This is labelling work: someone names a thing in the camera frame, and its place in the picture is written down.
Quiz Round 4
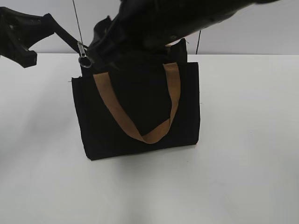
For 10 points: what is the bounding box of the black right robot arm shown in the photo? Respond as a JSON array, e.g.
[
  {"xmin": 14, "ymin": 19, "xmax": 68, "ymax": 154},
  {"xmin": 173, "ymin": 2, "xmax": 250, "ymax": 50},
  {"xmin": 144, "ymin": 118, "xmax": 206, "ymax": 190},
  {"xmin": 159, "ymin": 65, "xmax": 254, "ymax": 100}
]
[{"xmin": 86, "ymin": 0, "xmax": 271, "ymax": 68}]

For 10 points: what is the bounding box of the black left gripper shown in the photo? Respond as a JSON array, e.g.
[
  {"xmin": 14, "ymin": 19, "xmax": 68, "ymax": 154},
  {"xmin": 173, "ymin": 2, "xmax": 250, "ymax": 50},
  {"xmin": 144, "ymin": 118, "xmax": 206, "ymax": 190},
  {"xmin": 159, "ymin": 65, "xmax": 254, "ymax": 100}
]
[{"xmin": 0, "ymin": 7, "xmax": 78, "ymax": 68}]

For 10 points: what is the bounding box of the silver zipper pull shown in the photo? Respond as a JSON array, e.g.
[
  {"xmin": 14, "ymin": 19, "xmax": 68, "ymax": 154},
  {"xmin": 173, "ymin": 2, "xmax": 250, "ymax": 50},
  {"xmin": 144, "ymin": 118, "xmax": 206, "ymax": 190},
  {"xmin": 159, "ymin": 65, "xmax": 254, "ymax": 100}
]
[{"xmin": 78, "ymin": 42, "xmax": 92, "ymax": 69}]

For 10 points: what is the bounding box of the tan front bag handle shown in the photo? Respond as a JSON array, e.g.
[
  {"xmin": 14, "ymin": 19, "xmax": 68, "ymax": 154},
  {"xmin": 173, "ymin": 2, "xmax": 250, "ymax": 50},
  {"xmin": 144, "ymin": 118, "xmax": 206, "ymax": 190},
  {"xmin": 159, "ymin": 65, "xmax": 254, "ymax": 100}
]
[{"xmin": 93, "ymin": 63, "xmax": 181, "ymax": 144}]

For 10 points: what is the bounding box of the black canvas tote bag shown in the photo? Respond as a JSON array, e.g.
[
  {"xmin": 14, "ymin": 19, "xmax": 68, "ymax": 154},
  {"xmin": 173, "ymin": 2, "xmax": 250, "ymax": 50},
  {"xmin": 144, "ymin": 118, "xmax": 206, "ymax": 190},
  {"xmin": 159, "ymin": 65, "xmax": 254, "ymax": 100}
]
[{"xmin": 71, "ymin": 39, "xmax": 200, "ymax": 160}]

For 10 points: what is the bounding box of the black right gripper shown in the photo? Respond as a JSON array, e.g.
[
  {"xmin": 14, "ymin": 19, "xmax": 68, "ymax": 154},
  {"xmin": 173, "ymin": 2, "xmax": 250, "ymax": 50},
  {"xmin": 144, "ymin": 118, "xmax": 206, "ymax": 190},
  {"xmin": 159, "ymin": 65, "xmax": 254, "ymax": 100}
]
[{"xmin": 88, "ymin": 0, "xmax": 236, "ymax": 70}]

